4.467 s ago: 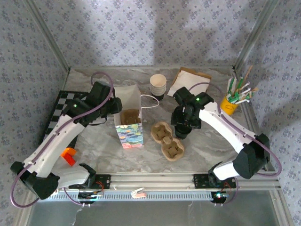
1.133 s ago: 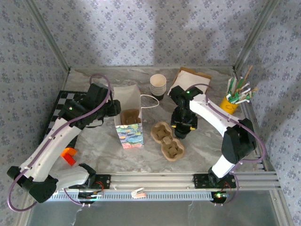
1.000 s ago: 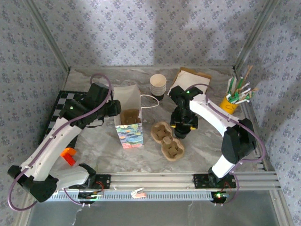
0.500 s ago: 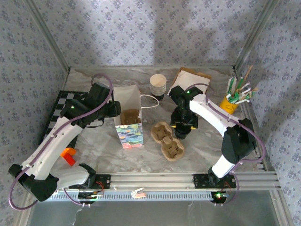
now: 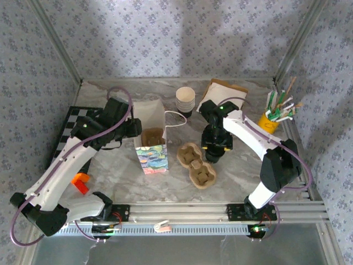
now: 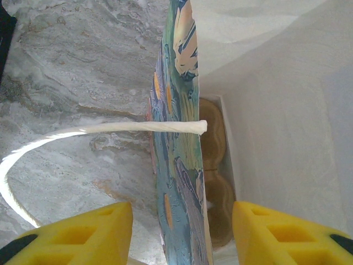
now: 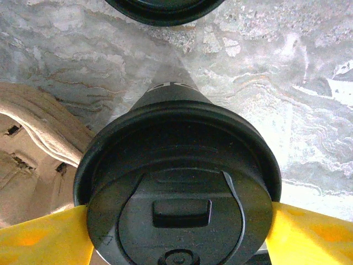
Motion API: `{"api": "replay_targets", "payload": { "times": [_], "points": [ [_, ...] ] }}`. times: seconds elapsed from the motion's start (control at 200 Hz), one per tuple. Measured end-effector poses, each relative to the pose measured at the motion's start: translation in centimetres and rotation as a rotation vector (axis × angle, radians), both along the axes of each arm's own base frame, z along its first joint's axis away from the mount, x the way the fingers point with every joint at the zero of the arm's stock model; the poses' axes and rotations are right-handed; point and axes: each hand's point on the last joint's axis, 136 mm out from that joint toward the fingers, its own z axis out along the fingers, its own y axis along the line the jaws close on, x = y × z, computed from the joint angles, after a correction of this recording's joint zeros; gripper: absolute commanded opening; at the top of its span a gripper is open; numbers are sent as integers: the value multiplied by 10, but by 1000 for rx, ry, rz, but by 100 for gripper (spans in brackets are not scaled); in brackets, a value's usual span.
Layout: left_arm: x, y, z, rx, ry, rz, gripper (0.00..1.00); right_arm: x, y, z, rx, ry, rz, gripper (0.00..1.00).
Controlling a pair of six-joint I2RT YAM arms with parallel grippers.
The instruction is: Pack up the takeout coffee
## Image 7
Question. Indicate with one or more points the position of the black paper coffee cup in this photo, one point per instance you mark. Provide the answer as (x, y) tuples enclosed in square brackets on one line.
[(171, 94)]

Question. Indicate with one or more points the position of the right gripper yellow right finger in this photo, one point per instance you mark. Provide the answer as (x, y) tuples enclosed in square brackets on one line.
[(311, 240)]

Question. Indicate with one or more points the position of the brown pulp cup carrier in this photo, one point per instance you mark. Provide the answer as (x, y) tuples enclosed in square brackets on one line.
[(33, 143)]

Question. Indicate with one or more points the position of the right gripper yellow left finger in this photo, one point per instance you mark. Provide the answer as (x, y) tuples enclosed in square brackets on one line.
[(41, 243)]

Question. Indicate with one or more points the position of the black plastic cup lid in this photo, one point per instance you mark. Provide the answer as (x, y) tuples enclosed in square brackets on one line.
[(176, 165)]

